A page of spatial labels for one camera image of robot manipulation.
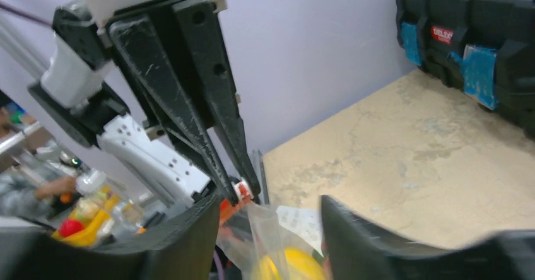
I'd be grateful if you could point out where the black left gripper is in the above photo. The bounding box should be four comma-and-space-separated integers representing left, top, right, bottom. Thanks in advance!
50, 0, 261, 205

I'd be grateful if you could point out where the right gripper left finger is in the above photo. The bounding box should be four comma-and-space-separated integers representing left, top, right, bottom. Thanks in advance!
1, 195, 220, 279

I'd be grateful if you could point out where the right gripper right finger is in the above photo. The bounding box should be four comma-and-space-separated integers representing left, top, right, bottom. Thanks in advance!
320, 195, 534, 280

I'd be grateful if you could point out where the yellow lemon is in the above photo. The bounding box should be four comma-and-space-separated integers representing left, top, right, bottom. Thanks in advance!
249, 247, 327, 279

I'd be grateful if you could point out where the clear zip top bag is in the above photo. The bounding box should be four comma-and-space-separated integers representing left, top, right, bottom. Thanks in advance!
216, 180, 331, 279

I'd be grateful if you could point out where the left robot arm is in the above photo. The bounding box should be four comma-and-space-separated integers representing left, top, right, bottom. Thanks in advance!
28, 0, 261, 206

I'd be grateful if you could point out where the background person hand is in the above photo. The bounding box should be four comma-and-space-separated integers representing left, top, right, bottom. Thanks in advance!
34, 175, 76, 201

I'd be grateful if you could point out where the clear water bottle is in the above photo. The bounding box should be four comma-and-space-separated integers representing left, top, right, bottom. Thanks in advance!
76, 169, 144, 240

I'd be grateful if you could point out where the yellow plastic tray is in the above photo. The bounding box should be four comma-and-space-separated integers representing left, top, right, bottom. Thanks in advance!
52, 185, 121, 247

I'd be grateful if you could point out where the red toy pepper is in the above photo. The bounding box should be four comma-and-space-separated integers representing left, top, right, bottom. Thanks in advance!
57, 219, 85, 238

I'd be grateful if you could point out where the black plastic toolbox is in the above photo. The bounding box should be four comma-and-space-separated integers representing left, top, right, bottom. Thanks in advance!
396, 0, 534, 137

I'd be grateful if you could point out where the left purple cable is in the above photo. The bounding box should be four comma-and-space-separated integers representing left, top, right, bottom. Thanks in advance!
0, 0, 53, 28

